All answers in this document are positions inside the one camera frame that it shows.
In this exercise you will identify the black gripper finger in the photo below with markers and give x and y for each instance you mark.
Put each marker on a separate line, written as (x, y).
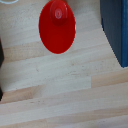
(1, 53)

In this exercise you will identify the dark blue box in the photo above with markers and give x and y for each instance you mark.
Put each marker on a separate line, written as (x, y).
(116, 26)

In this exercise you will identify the red plastic cup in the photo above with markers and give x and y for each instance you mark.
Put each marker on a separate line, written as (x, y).
(56, 31)

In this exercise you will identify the white bowl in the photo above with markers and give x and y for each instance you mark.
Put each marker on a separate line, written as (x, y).
(8, 1)

